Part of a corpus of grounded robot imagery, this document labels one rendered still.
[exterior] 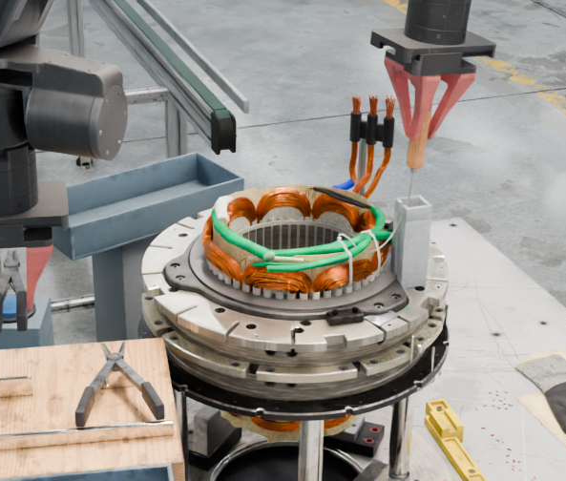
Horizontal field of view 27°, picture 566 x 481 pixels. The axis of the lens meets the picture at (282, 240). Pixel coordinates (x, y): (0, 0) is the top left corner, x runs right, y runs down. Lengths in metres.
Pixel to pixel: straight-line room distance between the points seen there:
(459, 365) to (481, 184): 2.53
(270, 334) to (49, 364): 0.21
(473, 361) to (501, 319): 0.13
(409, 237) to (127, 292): 0.45
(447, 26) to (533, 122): 3.69
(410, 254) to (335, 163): 3.09
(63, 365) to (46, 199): 0.23
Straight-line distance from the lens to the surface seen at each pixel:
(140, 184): 1.57
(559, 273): 3.65
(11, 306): 1.29
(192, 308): 1.17
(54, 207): 0.96
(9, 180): 0.94
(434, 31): 1.10
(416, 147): 1.16
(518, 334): 1.78
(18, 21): 0.90
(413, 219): 1.18
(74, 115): 0.88
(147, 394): 1.05
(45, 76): 0.90
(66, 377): 1.13
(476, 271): 1.93
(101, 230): 1.43
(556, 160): 4.45
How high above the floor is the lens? 1.68
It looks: 27 degrees down
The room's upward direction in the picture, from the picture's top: 1 degrees clockwise
